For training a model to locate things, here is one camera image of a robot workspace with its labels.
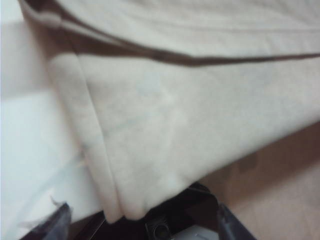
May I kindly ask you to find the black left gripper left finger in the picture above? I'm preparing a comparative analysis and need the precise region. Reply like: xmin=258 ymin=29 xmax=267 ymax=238
xmin=23 ymin=201 xmax=74 ymax=240

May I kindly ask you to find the beige T-shirt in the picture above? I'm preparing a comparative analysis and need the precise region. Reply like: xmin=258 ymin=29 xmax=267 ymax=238
xmin=18 ymin=0 xmax=320 ymax=225

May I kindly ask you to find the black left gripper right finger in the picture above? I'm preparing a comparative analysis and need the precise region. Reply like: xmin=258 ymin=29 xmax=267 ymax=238
xmin=216 ymin=203 xmax=257 ymax=240

